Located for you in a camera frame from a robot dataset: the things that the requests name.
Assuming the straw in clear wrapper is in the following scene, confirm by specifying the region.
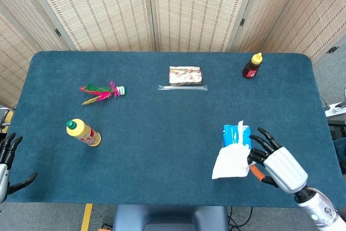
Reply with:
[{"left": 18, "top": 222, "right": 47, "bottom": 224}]
[{"left": 158, "top": 84, "right": 209, "bottom": 91}]

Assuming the woven bamboo folding screen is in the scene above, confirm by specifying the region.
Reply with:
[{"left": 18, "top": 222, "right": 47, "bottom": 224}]
[{"left": 0, "top": 0, "right": 346, "bottom": 109}]

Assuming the black floor cable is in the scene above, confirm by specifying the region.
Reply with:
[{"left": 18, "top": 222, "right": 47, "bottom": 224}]
[{"left": 227, "top": 206, "right": 254, "bottom": 229}]

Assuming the yellow bottle with red label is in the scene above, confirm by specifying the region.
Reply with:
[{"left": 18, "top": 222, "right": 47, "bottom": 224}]
[{"left": 66, "top": 118, "right": 102, "bottom": 147}]

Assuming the black and silver left hand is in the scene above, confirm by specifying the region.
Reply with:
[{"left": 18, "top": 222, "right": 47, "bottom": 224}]
[{"left": 0, "top": 133, "right": 38, "bottom": 204}]

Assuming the white power strip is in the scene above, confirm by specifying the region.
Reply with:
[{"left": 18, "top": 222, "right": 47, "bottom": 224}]
[{"left": 325, "top": 102, "right": 346, "bottom": 117}]

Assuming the colourful feather shuttlecock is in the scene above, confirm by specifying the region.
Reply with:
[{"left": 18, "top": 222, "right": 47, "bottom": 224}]
[{"left": 79, "top": 81, "right": 127, "bottom": 106}]

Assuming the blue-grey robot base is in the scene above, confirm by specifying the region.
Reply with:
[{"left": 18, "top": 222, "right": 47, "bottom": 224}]
[{"left": 112, "top": 204, "right": 229, "bottom": 231}]

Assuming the black and silver right hand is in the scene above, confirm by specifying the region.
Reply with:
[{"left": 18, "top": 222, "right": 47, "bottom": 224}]
[{"left": 247, "top": 127, "right": 309, "bottom": 194}]

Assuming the blue table cloth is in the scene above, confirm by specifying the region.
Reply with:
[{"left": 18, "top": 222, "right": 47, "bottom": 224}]
[{"left": 5, "top": 51, "right": 343, "bottom": 209}]

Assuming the honey bottle with yellow cap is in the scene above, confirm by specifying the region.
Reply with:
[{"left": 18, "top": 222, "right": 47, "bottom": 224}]
[{"left": 242, "top": 52, "right": 263, "bottom": 79}]

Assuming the wrapped snack package red print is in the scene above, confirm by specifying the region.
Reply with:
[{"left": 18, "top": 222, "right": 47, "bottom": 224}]
[{"left": 169, "top": 65, "right": 203, "bottom": 86}]

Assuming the metal chair with yellow seat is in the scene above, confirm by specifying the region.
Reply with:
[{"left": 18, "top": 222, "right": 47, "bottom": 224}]
[{"left": 0, "top": 107, "right": 15, "bottom": 134}]

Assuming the blue tissue pack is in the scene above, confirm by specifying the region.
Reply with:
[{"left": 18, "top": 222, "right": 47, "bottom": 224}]
[
  {"left": 212, "top": 120, "right": 256, "bottom": 180},
  {"left": 222, "top": 124, "right": 252, "bottom": 149}
]

